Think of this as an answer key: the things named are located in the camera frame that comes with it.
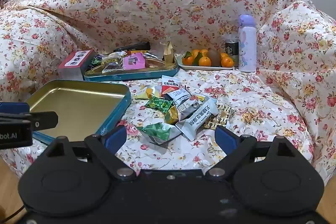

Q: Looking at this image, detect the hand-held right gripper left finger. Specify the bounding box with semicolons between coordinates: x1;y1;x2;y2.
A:
46;125;137;184

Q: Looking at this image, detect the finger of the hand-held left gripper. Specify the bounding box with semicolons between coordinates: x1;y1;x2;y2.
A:
0;111;59;131
0;102;30;113

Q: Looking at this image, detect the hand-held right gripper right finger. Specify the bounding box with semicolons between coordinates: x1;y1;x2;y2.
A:
206;125;294;184

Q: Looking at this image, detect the long white snack packet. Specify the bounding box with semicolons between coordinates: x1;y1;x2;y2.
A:
175;98;219;142

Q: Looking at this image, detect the teal tin box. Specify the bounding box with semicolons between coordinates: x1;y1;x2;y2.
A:
25;79;132;145

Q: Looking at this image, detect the green clear snack packet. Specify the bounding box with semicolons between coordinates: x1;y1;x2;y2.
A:
139;122;181;145

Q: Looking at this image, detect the grey white snack packet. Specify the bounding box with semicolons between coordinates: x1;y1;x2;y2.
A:
177;98;204;119

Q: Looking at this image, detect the green foil snack packet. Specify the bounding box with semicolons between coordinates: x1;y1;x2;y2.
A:
144;96;174;114

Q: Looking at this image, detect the yellow white snack packet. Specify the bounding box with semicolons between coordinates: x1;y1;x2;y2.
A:
134;84;161;101

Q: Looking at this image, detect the red white snack packet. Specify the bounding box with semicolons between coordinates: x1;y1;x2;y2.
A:
161;75;180;97

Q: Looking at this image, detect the brown gold snack packet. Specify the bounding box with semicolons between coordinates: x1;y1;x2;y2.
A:
203;105;237;130

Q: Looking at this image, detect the gold green snack packet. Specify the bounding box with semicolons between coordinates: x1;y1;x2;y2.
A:
164;106;179;125

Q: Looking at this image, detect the teal tin tray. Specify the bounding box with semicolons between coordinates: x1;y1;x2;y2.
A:
84;52;180;82

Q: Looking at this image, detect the white silver snack packet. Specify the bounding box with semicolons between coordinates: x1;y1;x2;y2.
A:
101;55;124;73

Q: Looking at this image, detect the small green foil candy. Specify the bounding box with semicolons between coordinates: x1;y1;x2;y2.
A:
91;54;103;67

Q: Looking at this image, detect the pink snack packet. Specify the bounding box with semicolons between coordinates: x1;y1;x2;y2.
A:
123;53;146;69

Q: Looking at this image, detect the pile of tangerines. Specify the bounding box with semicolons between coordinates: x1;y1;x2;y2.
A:
182;49;235;68

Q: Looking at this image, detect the brown kiwi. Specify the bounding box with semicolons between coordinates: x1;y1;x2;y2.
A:
207;48;221;67

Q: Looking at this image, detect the dark coffee can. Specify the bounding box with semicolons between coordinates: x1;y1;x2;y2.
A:
225;39;239;67

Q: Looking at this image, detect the purple thermos bottle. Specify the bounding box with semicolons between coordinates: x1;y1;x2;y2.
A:
238;14;257;73

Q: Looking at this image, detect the gold paper bag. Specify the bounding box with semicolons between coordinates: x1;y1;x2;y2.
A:
163;41;176;63

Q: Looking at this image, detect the floral sofa cover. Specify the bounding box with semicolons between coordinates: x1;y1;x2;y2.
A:
0;0;336;185

